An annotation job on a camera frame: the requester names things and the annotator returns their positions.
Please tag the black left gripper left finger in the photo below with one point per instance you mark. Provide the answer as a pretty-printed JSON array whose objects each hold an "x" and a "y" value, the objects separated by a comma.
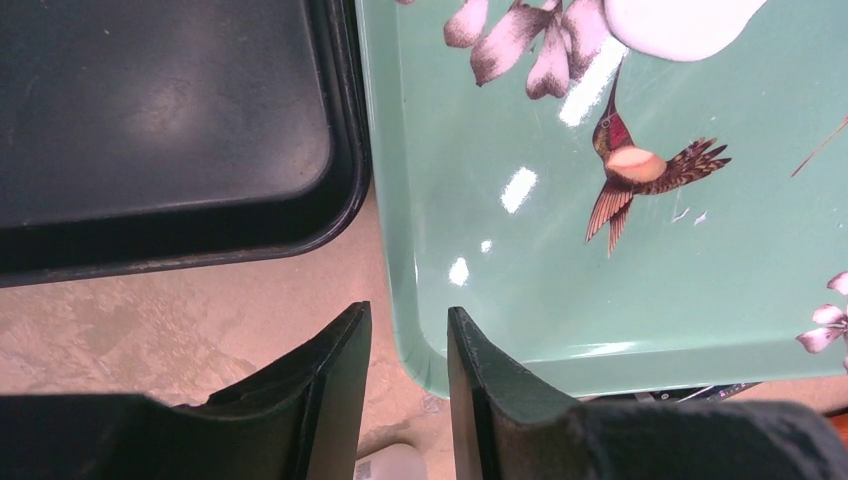
[{"x": 297, "y": 418}]

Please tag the metal scraper wooden handle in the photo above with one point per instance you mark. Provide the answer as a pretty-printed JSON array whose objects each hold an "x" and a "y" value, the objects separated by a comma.
[{"x": 839, "y": 421}]

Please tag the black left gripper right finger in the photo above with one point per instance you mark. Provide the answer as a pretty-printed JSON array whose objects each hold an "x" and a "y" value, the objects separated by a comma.
[{"x": 507, "y": 423}]

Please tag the black plastic tray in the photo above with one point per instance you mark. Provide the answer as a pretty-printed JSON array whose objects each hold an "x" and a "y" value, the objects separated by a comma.
[{"x": 152, "y": 135}]

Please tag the white dough ball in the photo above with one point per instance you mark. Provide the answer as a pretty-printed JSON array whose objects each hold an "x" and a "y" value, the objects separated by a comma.
[{"x": 679, "y": 30}]

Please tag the green floral tray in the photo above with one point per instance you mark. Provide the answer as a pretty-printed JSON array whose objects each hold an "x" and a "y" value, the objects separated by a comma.
[{"x": 615, "y": 221}]

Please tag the white PVC pipe frame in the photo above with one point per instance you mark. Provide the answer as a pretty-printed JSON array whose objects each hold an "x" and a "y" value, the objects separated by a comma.
[{"x": 397, "y": 461}]

